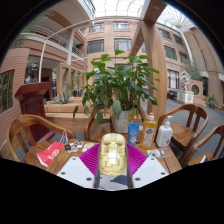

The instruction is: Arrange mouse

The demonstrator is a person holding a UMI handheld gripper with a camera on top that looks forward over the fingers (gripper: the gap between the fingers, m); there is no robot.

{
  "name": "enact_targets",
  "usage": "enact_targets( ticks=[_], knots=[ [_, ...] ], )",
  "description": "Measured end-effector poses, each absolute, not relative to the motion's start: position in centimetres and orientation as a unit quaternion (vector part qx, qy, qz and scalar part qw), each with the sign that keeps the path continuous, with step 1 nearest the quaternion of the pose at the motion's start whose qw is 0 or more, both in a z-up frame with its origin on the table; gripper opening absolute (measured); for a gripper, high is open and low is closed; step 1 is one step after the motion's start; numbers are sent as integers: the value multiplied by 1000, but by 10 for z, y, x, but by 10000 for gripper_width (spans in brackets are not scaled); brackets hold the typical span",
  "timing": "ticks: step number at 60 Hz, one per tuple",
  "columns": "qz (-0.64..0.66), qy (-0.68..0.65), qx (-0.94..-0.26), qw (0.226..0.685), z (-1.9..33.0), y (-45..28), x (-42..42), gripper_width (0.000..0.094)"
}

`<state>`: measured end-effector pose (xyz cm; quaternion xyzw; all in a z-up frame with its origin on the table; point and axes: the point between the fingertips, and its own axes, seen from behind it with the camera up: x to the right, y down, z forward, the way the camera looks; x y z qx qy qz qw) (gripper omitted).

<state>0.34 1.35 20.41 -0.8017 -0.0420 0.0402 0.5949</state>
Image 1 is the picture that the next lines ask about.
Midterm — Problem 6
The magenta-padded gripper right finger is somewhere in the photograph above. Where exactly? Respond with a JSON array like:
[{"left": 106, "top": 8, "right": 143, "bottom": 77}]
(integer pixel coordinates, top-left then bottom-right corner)
[{"left": 125, "top": 143, "right": 169, "bottom": 190}]

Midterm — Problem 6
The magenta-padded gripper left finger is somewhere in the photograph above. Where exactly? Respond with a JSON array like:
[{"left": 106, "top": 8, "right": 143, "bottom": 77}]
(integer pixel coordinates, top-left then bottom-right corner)
[{"left": 56, "top": 143, "right": 101, "bottom": 190}]

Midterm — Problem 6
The yellow computer mouse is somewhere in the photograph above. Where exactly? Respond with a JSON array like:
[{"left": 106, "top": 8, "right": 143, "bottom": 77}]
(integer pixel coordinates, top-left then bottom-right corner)
[{"left": 98, "top": 133, "right": 128, "bottom": 177}]

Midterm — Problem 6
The red and white bag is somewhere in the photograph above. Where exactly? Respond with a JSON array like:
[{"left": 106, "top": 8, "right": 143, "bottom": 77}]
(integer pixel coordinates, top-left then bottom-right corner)
[{"left": 36, "top": 141, "right": 66, "bottom": 168}]

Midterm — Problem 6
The yellow dish soap bottle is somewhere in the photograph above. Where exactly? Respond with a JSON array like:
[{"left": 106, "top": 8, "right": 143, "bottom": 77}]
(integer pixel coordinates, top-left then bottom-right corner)
[{"left": 139, "top": 112, "right": 158, "bottom": 150}]

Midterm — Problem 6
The white pump bottle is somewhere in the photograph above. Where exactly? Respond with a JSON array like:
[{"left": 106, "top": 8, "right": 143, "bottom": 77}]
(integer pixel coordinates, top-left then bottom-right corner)
[{"left": 155, "top": 115, "right": 174, "bottom": 148}]

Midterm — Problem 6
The blue tube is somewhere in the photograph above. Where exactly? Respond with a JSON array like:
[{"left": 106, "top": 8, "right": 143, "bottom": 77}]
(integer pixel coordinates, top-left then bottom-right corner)
[{"left": 127, "top": 122, "right": 140, "bottom": 147}]

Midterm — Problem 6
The wooden armchair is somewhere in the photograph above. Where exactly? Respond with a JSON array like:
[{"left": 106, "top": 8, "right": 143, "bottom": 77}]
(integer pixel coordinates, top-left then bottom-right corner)
[
  {"left": 6, "top": 114, "right": 77, "bottom": 163},
  {"left": 83, "top": 108, "right": 114, "bottom": 142},
  {"left": 157, "top": 103, "right": 209, "bottom": 158},
  {"left": 186, "top": 124, "right": 224, "bottom": 167}
]

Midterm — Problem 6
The long wooden planter box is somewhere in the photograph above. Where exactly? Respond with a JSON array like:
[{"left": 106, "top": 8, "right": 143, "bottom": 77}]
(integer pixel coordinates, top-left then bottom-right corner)
[{"left": 44, "top": 96, "right": 112, "bottom": 133}]

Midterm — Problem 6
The spiky agave plant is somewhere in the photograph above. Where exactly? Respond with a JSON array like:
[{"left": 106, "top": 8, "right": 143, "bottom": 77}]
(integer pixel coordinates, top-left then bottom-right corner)
[{"left": 44, "top": 89, "right": 73, "bottom": 105}]

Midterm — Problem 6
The leafy plant in white pot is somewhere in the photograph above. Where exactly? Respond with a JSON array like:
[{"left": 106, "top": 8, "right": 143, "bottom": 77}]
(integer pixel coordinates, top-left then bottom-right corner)
[{"left": 72, "top": 49, "right": 161, "bottom": 134}]

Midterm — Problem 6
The yellow flowering potted plant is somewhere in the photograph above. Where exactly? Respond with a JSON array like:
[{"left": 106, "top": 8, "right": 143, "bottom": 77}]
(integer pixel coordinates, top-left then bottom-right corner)
[{"left": 207, "top": 92, "right": 217, "bottom": 109}]

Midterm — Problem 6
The white abstract sculpture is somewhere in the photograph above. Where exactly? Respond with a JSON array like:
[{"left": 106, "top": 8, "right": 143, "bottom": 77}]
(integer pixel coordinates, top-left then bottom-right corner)
[{"left": 175, "top": 69, "right": 195, "bottom": 105}]

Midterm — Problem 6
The dark bust statue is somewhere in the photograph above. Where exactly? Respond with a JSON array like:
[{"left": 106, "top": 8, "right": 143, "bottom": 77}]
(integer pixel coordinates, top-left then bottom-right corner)
[{"left": 24, "top": 60, "right": 40, "bottom": 85}]

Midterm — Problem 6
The dark wooden pedestal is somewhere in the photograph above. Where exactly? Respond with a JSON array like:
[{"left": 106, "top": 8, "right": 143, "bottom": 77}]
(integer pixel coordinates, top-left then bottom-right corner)
[{"left": 14, "top": 81, "right": 56, "bottom": 145}]

